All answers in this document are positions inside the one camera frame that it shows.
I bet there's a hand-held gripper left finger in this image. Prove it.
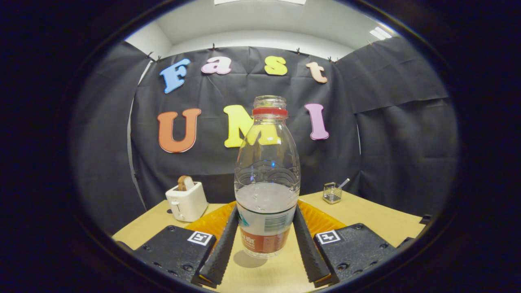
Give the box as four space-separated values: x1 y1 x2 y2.
132 201 239 289

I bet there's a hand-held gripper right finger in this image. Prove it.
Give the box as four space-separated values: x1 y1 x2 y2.
292 199 397 287

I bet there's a clear plastic juice bottle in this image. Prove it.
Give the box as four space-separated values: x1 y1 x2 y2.
234 95 301 259

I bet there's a white toaster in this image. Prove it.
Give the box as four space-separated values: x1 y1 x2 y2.
165 181 208 222

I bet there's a wooden table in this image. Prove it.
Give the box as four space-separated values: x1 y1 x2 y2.
112 190 426 293

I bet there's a black backdrop cloth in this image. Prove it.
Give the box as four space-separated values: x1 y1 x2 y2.
71 37 460 236

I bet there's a large ceiling light panel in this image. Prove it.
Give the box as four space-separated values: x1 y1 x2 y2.
214 0 306 5

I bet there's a small wire basket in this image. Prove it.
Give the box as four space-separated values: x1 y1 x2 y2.
323 178 350 204

